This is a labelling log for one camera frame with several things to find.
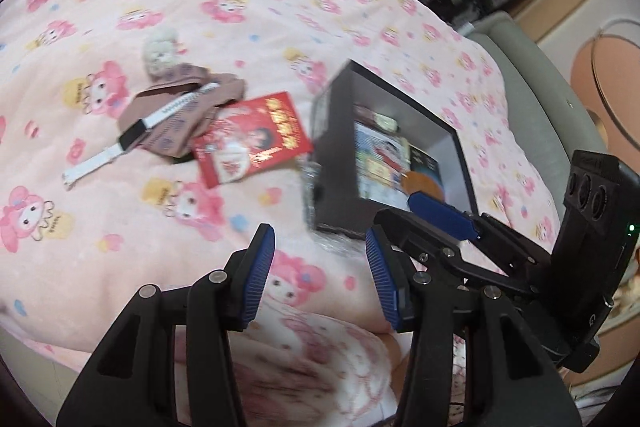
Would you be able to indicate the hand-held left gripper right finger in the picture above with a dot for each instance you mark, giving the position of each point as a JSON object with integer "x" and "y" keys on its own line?
{"x": 382, "y": 277}

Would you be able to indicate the beige sofa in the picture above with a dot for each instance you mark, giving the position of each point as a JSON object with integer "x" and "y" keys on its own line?
{"x": 530, "y": 97}

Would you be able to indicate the clear plastic bag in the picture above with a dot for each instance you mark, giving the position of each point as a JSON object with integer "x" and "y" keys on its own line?
{"x": 309, "y": 174}

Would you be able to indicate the black box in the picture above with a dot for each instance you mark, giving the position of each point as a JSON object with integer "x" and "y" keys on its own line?
{"x": 335, "y": 147}

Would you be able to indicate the black patterned booklet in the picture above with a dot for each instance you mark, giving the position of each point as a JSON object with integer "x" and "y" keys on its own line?
{"x": 425, "y": 163}

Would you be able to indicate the small cream packet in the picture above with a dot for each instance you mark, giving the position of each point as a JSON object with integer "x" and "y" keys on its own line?
{"x": 386, "y": 122}

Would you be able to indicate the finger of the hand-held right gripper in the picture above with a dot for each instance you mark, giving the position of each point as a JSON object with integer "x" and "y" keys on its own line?
{"x": 415, "y": 234}
{"x": 440, "y": 212}

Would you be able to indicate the mauve knit cloth with pompom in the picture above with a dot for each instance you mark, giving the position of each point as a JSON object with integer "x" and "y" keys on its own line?
{"x": 165, "y": 137}

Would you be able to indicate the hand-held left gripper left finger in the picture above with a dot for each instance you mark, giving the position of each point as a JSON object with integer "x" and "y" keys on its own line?
{"x": 257, "y": 277}

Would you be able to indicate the red envelope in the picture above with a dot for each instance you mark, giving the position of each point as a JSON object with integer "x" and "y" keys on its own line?
{"x": 260, "y": 132}

